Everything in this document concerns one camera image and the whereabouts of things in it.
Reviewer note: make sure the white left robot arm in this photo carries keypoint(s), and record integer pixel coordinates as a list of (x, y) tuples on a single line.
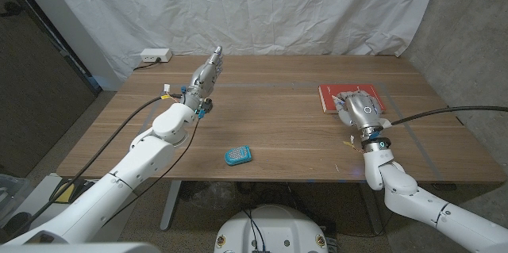
[(143, 158)]

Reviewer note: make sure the grey table leg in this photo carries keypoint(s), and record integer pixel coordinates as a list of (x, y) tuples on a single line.
[(371, 213), (170, 205)]

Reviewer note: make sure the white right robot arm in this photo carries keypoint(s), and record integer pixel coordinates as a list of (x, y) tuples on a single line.
[(405, 197)]

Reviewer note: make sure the yellow foot pedal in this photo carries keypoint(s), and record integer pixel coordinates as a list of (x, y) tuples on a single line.
[(66, 193)]

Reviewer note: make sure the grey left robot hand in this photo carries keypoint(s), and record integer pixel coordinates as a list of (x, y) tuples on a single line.
[(203, 80)]

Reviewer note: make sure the clear plastic bin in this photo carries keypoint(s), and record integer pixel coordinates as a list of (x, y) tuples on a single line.
[(12, 193)]

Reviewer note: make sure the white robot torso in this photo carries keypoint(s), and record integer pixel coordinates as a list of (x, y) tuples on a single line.
[(278, 229)]

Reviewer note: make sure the red book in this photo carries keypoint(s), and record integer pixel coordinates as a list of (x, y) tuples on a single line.
[(327, 94)]

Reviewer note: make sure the dark perforated wall panel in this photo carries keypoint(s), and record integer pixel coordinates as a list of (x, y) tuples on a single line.
[(35, 86)]

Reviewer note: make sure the white wrinkled backdrop cloth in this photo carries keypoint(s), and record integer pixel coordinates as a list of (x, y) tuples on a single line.
[(238, 7)]

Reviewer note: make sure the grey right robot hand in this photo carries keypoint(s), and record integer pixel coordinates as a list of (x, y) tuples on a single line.
[(363, 110)]

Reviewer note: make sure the white power strip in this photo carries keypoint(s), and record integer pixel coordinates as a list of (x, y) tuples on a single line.
[(155, 54)]

